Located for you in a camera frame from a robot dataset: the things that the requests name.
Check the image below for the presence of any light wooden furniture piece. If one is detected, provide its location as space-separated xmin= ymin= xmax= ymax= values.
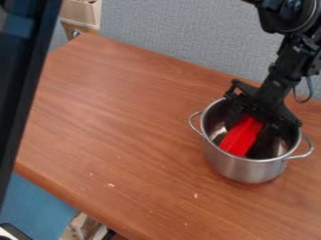
xmin=59 ymin=0 xmax=103 ymax=39

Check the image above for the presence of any stainless steel pot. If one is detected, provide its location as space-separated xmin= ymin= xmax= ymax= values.
xmin=189 ymin=97 xmax=313 ymax=184

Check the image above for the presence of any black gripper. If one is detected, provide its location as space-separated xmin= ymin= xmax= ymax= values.
xmin=225 ymin=75 xmax=303 ymax=159

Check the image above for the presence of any red plastic block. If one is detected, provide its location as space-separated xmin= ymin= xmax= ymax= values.
xmin=220 ymin=114 xmax=265 ymax=157

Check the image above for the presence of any wooden frame under table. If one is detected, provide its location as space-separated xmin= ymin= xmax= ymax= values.
xmin=59 ymin=213 xmax=109 ymax=240

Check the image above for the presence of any dark object bottom corner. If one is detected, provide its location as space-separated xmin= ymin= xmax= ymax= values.
xmin=0 ymin=223 xmax=33 ymax=240

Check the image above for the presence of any dark blue arm link foreground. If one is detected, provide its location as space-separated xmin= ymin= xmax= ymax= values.
xmin=0 ymin=0 xmax=63 ymax=209

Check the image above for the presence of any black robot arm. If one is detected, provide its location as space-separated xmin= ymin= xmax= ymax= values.
xmin=220 ymin=0 xmax=321 ymax=157

